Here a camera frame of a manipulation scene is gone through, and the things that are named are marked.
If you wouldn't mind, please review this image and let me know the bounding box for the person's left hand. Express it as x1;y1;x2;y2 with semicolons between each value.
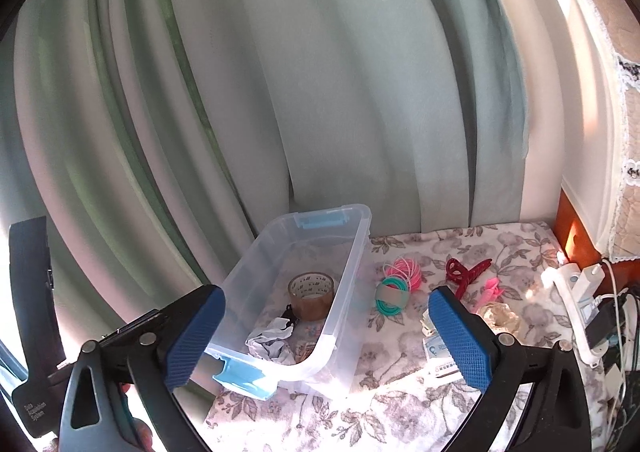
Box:
117;382;154;451

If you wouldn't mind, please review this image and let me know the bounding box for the bundle of coloured hair ties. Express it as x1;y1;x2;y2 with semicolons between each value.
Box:
375;256;423;317

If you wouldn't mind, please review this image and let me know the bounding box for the cream lace scrunchie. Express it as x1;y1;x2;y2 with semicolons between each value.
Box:
475;302;521;335

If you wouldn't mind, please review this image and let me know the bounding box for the black headband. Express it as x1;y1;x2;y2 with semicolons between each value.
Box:
277;305;298;333

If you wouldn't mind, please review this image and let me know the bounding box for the white charger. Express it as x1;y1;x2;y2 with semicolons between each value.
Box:
580;265;606;298

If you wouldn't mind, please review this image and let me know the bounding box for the black charger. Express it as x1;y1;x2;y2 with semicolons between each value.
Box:
587;299;621;350

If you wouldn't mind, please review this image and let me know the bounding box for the white power strip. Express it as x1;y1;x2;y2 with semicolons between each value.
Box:
542;262;611;368

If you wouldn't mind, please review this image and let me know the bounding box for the pink hair clip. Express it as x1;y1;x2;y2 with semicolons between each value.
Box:
477;277;503;305

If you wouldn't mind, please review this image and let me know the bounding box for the white appliance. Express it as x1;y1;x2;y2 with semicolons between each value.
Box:
515;0;621;258

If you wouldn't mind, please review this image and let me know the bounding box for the brown tape roll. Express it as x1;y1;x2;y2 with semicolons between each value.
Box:
287;272;335;320

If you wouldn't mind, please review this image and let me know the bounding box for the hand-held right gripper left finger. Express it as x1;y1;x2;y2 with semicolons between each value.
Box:
59;285;227;452

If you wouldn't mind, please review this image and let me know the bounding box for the clear plastic storage box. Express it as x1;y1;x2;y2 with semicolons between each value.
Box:
205;203;373;400

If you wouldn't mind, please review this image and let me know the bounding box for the dark red hair claw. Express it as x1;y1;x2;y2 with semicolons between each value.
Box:
445;257;493;300

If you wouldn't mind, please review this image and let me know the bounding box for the orange wooden furniture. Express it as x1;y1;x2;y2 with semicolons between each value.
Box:
554;189;640;303

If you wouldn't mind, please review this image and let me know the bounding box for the pale green curtain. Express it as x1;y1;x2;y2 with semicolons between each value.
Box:
0;0;531;368

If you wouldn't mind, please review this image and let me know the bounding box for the small white cardboard box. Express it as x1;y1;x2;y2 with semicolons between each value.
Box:
422;332;463;380

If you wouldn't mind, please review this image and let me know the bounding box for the white paper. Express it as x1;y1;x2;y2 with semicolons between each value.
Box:
245;322;296;363

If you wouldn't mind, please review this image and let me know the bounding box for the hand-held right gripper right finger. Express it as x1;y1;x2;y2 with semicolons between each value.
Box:
428;286;593;452

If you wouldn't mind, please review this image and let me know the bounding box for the grey floral blanket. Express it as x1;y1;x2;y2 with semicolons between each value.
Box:
202;221;621;452

